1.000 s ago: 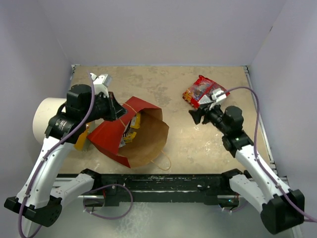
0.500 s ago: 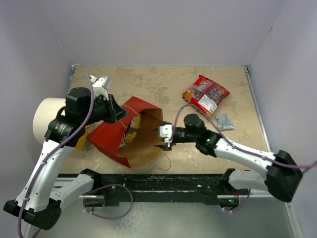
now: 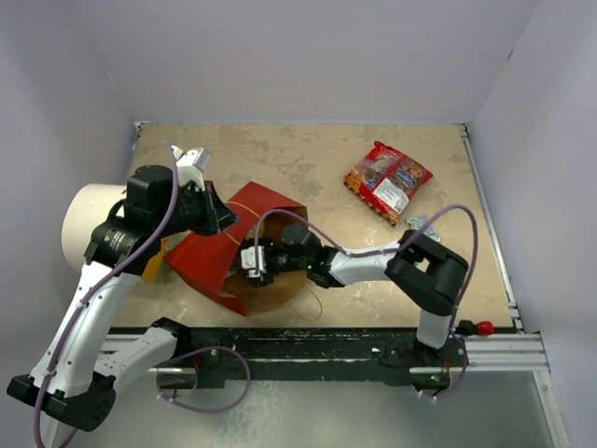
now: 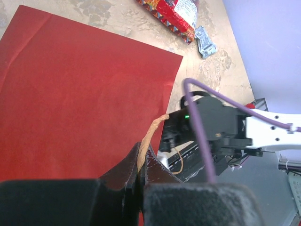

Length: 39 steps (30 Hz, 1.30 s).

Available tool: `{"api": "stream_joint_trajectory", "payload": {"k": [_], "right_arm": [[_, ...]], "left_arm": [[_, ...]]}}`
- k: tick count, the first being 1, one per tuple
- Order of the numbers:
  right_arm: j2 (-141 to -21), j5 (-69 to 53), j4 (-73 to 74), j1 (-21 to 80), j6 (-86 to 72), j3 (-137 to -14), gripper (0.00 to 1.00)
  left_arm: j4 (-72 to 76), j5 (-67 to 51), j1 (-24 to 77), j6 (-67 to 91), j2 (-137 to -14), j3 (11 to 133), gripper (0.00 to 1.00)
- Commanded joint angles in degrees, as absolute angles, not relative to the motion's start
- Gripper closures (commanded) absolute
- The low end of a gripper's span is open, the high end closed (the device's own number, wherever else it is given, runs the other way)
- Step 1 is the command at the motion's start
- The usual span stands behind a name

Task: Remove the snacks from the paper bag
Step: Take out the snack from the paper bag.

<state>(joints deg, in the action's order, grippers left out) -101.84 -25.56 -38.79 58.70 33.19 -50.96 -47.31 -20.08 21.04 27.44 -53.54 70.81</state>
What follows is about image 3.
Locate red snack packet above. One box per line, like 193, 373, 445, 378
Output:
343, 141, 434, 226

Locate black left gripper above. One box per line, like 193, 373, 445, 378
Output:
155, 180, 241, 238

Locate silver foil snack packet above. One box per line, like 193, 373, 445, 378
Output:
405, 215, 441, 242

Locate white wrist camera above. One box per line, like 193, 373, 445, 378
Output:
241, 245, 266, 278
171, 145, 212, 190

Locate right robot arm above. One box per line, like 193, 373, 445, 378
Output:
241, 224, 469, 365

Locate aluminium table frame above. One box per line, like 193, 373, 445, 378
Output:
457, 124, 550, 376

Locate red paper bag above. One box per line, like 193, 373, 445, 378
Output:
164, 181, 324, 322

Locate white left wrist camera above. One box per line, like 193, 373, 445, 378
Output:
171, 145, 212, 190

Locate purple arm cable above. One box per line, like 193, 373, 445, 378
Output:
253, 204, 479, 402
32, 139, 180, 448

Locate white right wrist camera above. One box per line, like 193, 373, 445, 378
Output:
241, 245, 266, 278

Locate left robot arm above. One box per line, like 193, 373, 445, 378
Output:
7, 162, 239, 432

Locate red emergency stop button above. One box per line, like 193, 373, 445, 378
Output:
455, 319, 495, 336

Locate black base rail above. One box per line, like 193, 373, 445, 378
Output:
159, 327, 466, 389

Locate yellow roll holder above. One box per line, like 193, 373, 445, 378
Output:
141, 238, 171, 285

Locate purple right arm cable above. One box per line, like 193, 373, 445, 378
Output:
253, 204, 479, 402

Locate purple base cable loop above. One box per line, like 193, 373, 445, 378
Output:
155, 344, 252, 413

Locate white paper roll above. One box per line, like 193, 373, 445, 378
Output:
61, 184, 126, 273

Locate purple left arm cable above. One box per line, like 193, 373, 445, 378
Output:
32, 139, 180, 448

